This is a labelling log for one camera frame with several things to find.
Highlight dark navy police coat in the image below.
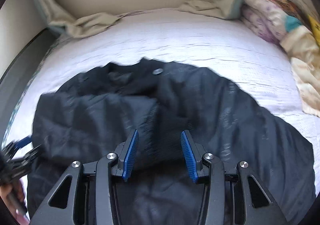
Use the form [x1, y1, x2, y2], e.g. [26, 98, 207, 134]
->
[27, 59, 316, 224]

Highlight person's left hand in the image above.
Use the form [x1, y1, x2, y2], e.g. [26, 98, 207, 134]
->
[0, 182, 26, 215]

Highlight black headboard panel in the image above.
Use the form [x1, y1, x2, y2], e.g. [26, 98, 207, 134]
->
[1, 29, 56, 140]

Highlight white quilted mattress cover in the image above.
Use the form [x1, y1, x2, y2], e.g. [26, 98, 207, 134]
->
[4, 9, 319, 195]

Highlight beige curtain left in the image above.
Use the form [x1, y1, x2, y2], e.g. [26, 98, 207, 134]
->
[32, 0, 126, 39]

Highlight pile of folded quilts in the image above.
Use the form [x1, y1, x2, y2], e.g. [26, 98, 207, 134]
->
[241, 0, 319, 116]

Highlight yellow patterned pillow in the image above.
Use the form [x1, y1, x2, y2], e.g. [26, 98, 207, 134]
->
[308, 15, 320, 41]

